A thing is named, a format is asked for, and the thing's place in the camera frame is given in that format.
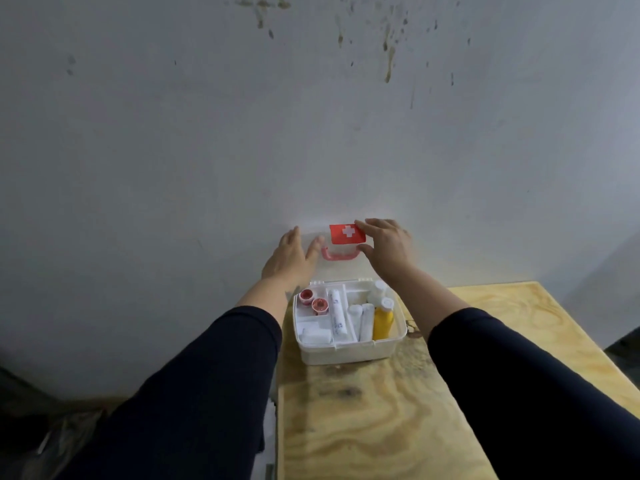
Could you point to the person's left hand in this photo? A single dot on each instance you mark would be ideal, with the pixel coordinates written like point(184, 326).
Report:
point(287, 264)

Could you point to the person's right hand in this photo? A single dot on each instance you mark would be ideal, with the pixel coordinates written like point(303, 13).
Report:
point(395, 252)

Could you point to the person's left thumb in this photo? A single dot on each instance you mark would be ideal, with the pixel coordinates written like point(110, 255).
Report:
point(315, 247)

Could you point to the person's right thumb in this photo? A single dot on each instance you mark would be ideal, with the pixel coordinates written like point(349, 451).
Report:
point(366, 249)

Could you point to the white first aid box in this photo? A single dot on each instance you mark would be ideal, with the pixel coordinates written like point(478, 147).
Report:
point(350, 354)

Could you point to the person's right forearm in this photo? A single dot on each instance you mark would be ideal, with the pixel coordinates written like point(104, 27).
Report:
point(510, 389)

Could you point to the person's left forearm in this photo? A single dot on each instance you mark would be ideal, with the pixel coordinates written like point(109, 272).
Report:
point(210, 384)

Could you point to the white plastic bottle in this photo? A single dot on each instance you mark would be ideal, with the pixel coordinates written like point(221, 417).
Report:
point(377, 292)

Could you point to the white inner tray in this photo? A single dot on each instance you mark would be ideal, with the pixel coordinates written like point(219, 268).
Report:
point(352, 295)

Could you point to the red tape roll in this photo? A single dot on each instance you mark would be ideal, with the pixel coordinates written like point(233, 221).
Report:
point(320, 305)
point(306, 296)

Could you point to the white ointment tube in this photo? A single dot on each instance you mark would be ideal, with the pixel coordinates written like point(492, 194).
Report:
point(336, 312)

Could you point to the white gauze roll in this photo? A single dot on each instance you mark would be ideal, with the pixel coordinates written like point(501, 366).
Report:
point(367, 322)
point(355, 317)

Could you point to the yellow bottle with white cap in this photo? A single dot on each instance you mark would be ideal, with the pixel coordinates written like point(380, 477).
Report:
point(383, 322)

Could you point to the white bandage pack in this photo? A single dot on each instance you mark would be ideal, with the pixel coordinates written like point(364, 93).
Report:
point(316, 336)

